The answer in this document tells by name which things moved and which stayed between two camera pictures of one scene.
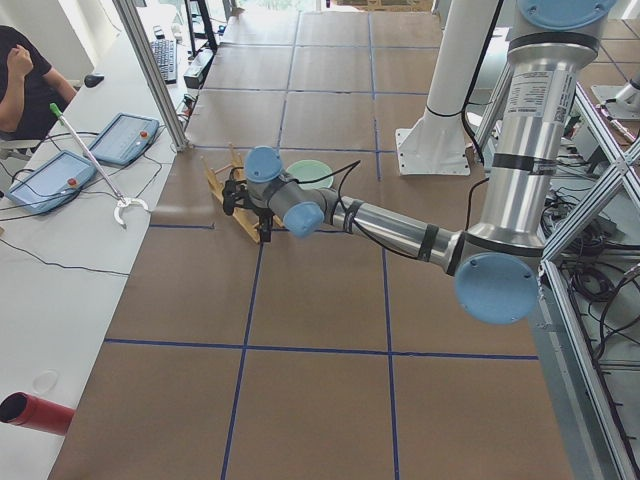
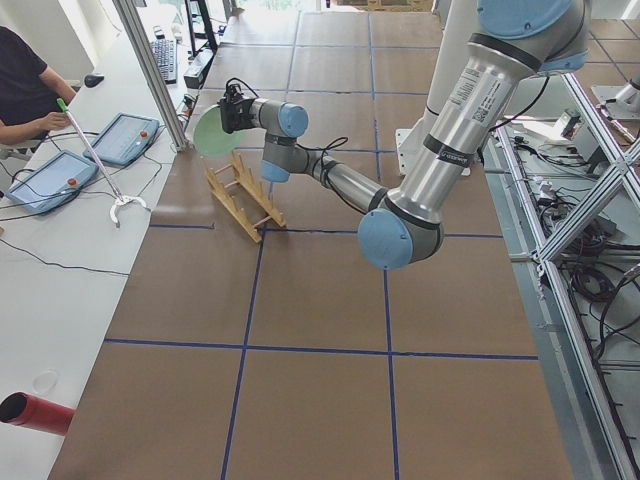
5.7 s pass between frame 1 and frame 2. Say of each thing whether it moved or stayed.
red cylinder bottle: stayed
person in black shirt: stayed
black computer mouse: stayed
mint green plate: moved
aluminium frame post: stayed
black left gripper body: moved
